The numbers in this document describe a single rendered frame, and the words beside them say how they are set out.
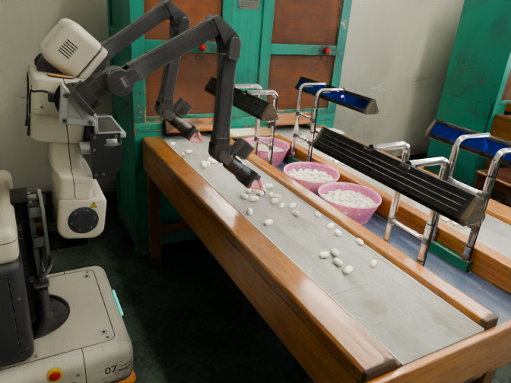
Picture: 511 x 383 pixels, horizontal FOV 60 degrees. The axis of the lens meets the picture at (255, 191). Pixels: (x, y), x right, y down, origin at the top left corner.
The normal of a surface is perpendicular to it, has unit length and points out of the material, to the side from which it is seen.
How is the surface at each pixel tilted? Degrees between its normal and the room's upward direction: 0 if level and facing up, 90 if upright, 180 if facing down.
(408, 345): 0
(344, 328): 0
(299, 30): 90
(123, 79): 89
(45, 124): 90
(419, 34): 90
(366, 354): 0
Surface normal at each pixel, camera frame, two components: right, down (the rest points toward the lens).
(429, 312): 0.07, -0.91
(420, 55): 0.47, 0.39
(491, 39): -0.88, 0.12
